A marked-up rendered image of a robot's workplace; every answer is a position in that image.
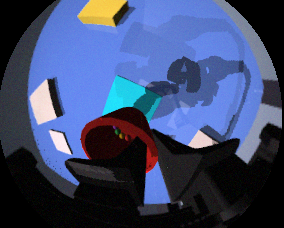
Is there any white flat square panel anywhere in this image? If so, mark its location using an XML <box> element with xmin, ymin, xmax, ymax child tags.
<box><xmin>49</xmin><ymin>129</ymin><xmax>73</xmax><ymax>155</ymax></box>

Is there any yellow flat block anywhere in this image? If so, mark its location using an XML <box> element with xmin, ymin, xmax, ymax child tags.
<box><xmin>77</xmin><ymin>0</ymin><xmax>128</xmax><ymax>27</ymax></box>

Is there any red cup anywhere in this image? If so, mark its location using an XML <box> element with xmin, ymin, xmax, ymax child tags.
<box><xmin>80</xmin><ymin>107</ymin><xmax>158</xmax><ymax>174</ymax></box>

